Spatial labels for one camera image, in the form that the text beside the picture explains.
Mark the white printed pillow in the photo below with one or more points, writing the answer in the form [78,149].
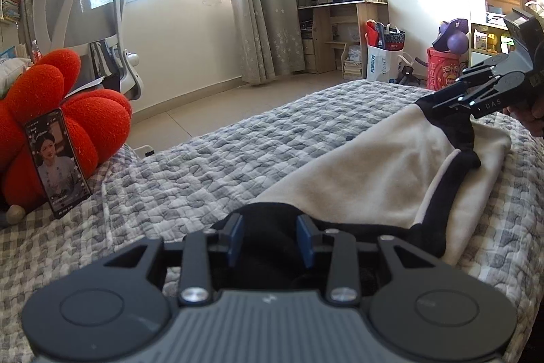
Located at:
[10,76]

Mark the yellow figurine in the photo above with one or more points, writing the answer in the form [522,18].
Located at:
[493,42]

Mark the blue plush toy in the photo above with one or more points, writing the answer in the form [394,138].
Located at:
[15,214]

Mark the grey star curtain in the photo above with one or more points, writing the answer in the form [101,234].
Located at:
[267,5]

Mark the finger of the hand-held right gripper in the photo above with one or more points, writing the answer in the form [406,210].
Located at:
[467,97]
[484,69]

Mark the small wooden rack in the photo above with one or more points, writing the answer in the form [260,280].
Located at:
[353,63]

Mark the black floor stand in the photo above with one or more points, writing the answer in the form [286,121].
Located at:
[410,71]

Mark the red printed bucket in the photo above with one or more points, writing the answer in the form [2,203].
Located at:
[444,69]

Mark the black smartphone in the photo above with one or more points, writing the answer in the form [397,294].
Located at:
[57,163]

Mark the cream shirt with black sleeves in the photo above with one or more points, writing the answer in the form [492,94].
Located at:
[361,167]

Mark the white paper sheet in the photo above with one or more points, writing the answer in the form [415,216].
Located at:
[85,85]

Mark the white shelf cabinet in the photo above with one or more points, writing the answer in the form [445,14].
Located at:
[480,14]

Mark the wooden desk with shelves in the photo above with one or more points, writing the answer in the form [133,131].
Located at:
[323,27]

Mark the red bag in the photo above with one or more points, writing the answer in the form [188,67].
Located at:
[374,34]

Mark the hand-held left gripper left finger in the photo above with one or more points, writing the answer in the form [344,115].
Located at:
[236,239]

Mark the white mesh office chair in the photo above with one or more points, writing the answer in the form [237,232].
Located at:
[85,14]

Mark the red pumpkin cushion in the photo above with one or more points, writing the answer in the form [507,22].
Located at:
[93,120]

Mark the white shopping bag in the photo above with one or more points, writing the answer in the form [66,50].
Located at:
[382,65]

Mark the red drink bottle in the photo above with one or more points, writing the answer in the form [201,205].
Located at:
[36,52]

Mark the purple toy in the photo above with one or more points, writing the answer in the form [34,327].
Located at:
[452,37]

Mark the person's right hand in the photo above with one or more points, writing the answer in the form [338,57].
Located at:
[536,116]

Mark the grey checked quilt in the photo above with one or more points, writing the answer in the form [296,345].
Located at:
[191,167]

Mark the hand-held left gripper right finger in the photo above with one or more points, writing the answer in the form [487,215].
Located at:
[304,239]

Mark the dark patterned bag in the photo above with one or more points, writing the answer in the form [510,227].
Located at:
[394,39]

